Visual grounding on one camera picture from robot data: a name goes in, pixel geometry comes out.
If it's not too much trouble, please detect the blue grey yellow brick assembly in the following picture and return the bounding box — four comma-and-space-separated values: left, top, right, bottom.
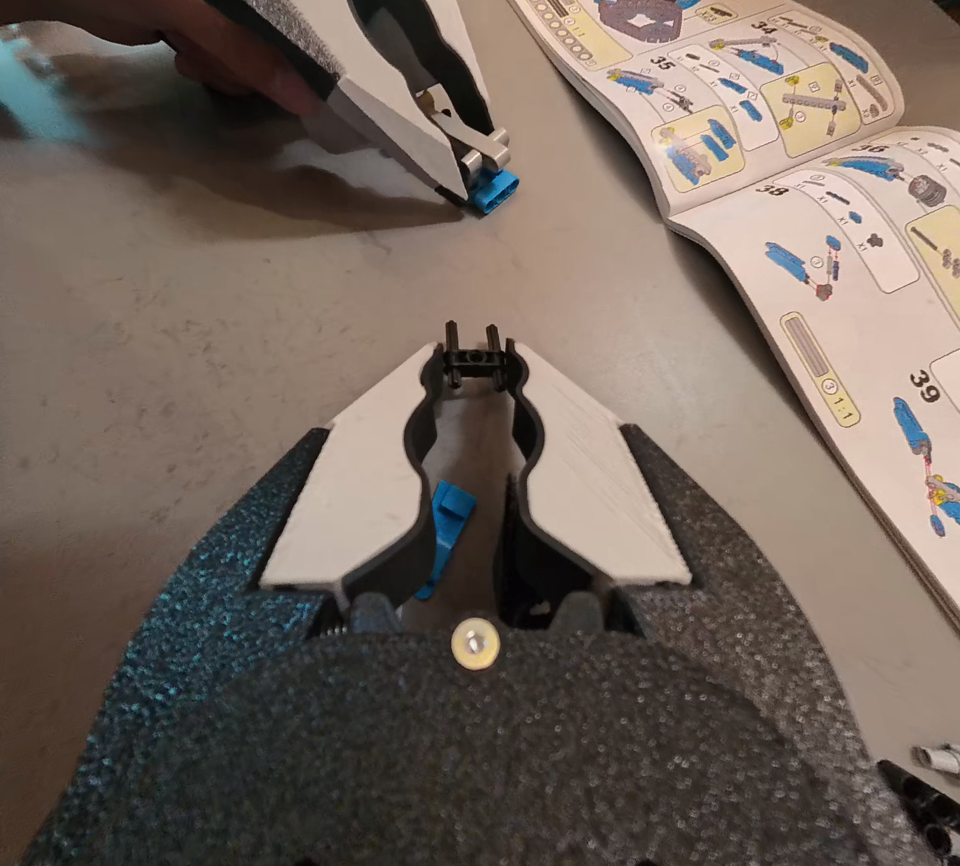
420, 86, 522, 215

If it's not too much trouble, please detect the blue curved panel piece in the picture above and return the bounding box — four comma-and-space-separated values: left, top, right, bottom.
412, 480, 479, 601

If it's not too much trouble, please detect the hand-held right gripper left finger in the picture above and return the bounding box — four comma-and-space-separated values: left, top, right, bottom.
257, 341, 447, 608

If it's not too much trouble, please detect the black pin connector piece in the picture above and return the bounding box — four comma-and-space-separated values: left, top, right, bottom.
442, 321, 515, 391

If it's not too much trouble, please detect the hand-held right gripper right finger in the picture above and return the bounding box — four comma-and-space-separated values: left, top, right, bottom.
504, 338, 694, 591

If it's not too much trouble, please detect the pile of small building pieces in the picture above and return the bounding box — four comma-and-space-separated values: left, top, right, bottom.
877, 742, 960, 856

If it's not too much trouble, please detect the instruction booklet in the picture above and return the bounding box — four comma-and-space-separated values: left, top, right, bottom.
496, 0, 960, 631

